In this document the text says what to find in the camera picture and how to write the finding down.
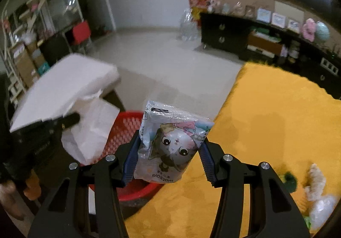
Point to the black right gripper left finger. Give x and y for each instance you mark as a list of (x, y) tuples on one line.
[(110, 220)]

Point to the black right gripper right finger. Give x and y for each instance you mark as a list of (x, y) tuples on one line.
[(226, 172)]

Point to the white paper sheet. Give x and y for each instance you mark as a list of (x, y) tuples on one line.
[(86, 140)]

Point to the cat print tissue pack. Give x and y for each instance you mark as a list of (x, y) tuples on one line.
[(169, 139)]

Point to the clear plastic bag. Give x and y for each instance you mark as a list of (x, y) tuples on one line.
[(321, 210)]

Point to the red plastic mesh basket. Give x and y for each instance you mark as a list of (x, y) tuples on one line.
[(123, 142)]

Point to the green wrapper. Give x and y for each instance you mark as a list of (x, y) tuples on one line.
[(290, 182)]

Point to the yellow tablecloth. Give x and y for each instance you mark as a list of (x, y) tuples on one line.
[(270, 115)]

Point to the white cushioned seat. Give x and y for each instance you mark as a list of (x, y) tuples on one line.
[(71, 78)]

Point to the white crumpled tissue ball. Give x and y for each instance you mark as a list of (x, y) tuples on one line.
[(316, 183)]

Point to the red chair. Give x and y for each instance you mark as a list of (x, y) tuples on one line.
[(81, 32)]

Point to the black tv cabinet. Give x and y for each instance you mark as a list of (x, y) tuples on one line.
[(259, 42)]

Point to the clear large water bottle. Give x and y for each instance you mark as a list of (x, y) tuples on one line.
[(188, 30)]

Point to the white framed picture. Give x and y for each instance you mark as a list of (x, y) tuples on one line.
[(278, 20)]

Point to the blue framed picture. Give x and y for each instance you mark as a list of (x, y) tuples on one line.
[(264, 15)]

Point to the small framed certificate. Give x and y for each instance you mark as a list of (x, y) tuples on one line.
[(294, 26)]

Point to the pink plush toy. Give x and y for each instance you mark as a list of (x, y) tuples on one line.
[(309, 29)]

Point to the light blue globe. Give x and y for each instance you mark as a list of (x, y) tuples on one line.
[(322, 33)]

